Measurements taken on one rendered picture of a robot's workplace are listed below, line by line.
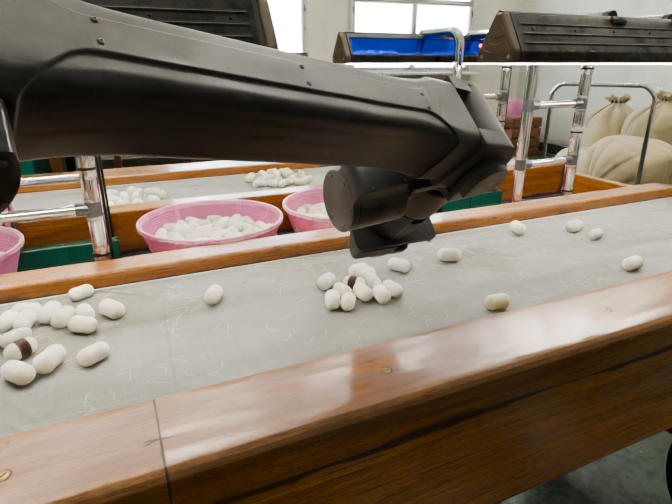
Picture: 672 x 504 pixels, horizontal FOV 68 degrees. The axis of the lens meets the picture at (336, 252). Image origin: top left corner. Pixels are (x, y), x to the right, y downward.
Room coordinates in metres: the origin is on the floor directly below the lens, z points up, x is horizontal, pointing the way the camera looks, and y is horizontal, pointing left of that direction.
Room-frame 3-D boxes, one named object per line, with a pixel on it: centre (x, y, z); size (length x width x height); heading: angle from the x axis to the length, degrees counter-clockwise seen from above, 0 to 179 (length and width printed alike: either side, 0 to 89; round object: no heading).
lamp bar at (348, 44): (1.44, -0.29, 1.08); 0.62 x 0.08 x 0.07; 114
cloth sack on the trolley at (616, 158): (3.20, -1.84, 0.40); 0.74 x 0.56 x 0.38; 111
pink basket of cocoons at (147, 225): (0.89, 0.23, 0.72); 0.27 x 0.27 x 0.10
